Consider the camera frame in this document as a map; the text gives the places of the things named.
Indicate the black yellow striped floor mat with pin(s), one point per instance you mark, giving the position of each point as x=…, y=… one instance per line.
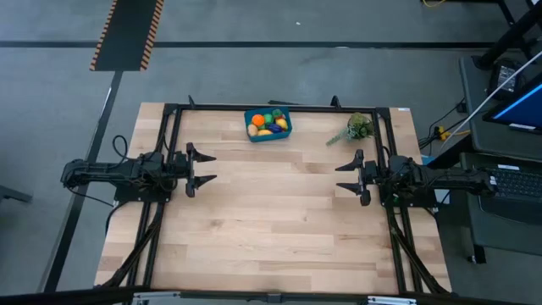
x=127, y=34

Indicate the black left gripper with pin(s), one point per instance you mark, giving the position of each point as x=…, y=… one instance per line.
x=190, y=186

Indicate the green potted artificial plant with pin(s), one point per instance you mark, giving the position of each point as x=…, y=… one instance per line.
x=359, y=125

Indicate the green toy pepper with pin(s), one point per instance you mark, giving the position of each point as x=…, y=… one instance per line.
x=268, y=118

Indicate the black laptop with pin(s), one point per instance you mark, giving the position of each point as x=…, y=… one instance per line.
x=516, y=195

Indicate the black stand leg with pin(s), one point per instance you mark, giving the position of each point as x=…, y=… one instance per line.
x=508, y=38

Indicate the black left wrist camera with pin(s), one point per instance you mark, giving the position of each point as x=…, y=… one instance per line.
x=180, y=161

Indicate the dark metal stand foot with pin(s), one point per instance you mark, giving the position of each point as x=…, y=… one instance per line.
x=12, y=195

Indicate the yellow toy banana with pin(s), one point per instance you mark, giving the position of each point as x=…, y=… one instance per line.
x=264, y=132

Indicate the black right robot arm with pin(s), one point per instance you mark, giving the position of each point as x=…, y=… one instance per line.
x=436, y=178

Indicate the black metal table frame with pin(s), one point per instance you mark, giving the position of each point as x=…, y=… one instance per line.
x=317, y=109

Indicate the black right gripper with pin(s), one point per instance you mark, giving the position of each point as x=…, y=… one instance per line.
x=364, y=197

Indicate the black side desk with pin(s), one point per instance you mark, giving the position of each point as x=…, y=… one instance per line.
x=499, y=237

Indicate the yellow power plug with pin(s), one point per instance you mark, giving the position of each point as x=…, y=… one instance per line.
x=444, y=133

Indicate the black power adapter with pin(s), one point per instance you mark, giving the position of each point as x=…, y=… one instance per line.
x=504, y=78

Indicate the orange plastic toy orange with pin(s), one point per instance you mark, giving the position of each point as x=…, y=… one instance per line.
x=258, y=120

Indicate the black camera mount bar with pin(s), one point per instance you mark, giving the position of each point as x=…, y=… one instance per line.
x=63, y=296

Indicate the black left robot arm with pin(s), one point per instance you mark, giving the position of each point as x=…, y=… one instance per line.
x=118, y=171

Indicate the teal plastic container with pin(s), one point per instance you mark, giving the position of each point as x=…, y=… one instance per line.
x=250, y=137

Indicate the monitor with blue screen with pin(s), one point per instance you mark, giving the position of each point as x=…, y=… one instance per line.
x=525, y=108

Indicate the white rod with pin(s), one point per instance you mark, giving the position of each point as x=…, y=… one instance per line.
x=487, y=99

